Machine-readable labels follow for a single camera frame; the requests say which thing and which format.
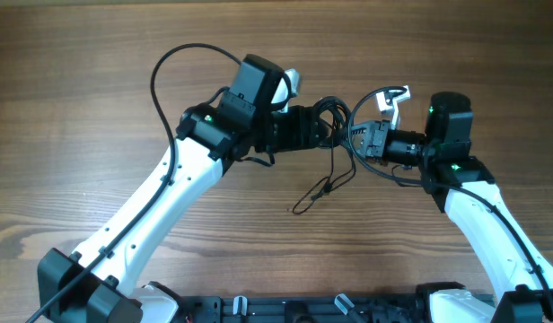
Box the black cable bundle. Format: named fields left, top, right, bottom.
left=292, top=95, right=357, bottom=215

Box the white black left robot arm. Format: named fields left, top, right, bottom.
left=37, top=55, right=326, bottom=322

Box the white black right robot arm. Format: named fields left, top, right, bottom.
left=351, top=92, right=553, bottom=322

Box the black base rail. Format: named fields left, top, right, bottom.
left=174, top=294, right=429, bottom=323

